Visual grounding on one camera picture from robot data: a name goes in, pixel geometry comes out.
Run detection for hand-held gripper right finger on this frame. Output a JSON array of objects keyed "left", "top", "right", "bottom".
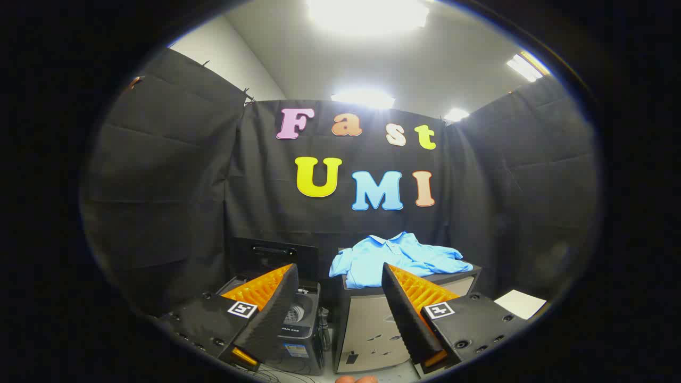
[{"left": 381, "top": 262, "right": 528, "bottom": 376}]

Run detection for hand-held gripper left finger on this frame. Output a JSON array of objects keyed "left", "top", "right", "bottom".
[{"left": 159, "top": 263, "right": 300, "bottom": 372}]

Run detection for dark grey washing machine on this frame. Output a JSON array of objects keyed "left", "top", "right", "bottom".
[{"left": 215, "top": 274, "right": 328, "bottom": 376}]

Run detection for light blue polo shirt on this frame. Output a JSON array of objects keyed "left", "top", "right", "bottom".
[{"left": 328, "top": 231, "right": 474, "bottom": 289}]

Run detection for beige cabinet with dark top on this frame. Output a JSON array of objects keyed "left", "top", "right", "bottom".
[{"left": 333, "top": 247, "right": 483, "bottom": 374}]

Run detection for white paper sheet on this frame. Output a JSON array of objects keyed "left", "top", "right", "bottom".
[{"left": 494, "top": 289, "right": 547, "bottom": 320}]

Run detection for black backdrop cloth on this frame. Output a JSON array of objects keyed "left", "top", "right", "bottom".
[{"left": 80, "top": 47, "right": 602, "bottom": 320}]

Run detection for rectangular ceiling light panel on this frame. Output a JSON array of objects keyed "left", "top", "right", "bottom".
[{"left": 505, "top": 51, "right": 551, "bottom": 83}]

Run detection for grey drain hose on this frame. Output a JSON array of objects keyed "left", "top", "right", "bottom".
[{"left": 318, "top": 307, "right": 331, "bottom": 352}]

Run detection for thin black floor cables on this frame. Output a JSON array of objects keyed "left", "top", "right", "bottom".
[{"left": 250, "top": 364, "right": 320, "bottom": 383}]

